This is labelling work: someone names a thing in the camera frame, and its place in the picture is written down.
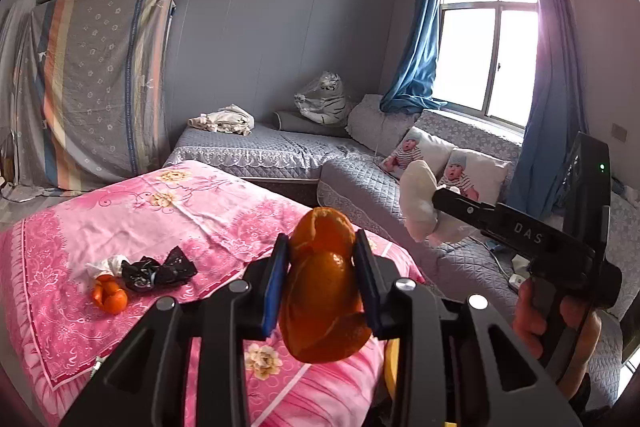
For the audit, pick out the tiger plush toy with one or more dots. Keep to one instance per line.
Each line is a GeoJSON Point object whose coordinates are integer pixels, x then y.
{"type": "Point", "coordinates": [327, 104]}

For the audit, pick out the striped cloth wardrobe cover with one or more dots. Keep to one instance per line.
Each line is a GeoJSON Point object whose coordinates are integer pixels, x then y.
{"type": "Point", "coordinates": [100, 82]}

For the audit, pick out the blue curtain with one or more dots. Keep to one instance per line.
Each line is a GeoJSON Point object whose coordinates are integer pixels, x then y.
{"type": "Point", "coordinates": [550, 82]}
{"type": "Point", "coordinates": [415, 47]}

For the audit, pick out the grey quilted cushion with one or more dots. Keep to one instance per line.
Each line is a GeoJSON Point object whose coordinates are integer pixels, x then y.
{"type": "Point", "coordinates": [370, 122]}

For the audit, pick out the grey quilted sofa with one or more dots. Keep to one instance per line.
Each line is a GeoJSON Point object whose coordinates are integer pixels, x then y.
{"type": "Point", "coordinates": [360, 187]}

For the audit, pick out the small black plastic bag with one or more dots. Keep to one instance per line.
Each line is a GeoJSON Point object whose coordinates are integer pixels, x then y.
{"type": "Point", "coordinates": [150, 274]}

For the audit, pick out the pink floral blanket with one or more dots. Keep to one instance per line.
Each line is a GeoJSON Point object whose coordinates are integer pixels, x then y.
{"type": "Point", "coordinates": [210, 217]}

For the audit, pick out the white tissue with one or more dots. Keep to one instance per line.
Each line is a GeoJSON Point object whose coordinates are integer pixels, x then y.
{"type": "Point", "coordinates": [107, 264]}
{"type": "Point", "coordinates": [417, 197]}

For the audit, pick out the baby print cushion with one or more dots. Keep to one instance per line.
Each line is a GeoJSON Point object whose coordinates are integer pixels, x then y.
{"type": "Point", "coordinates": [480, 172]}
{"type": "Point", "coordinates": [410, 152]}

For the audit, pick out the grey bolster pillow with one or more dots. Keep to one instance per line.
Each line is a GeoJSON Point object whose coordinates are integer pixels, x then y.
{"type": "Point", "coordinates": [295, 122]}

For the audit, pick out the wall socket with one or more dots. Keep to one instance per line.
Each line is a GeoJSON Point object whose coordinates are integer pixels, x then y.
{"type": "Point", "coordinates": [620, 132]}

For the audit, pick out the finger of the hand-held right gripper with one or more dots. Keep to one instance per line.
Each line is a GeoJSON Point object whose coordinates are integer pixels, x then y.
{"type": "Point", "coordinates": [465, 207]}

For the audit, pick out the beige clothes pile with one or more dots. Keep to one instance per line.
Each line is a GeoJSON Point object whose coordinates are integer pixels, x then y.
{"type": "Point", "coordinates": [225, 119]}

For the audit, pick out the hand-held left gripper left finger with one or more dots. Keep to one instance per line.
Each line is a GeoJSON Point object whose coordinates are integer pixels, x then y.
{"type": "Point", "coordinates": [274, 287]}

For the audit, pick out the person's right hand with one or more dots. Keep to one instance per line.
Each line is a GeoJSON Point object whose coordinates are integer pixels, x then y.
{"type": "Point", "coordinates": [525, 317]}

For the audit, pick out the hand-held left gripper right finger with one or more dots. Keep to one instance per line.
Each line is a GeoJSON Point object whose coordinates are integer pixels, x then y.
{"type": "Point", "coordinates": [365, 287]}

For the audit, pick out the window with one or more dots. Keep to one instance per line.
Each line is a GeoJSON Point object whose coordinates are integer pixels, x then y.
{"type": "Point", "coordinates": [470, 47]}

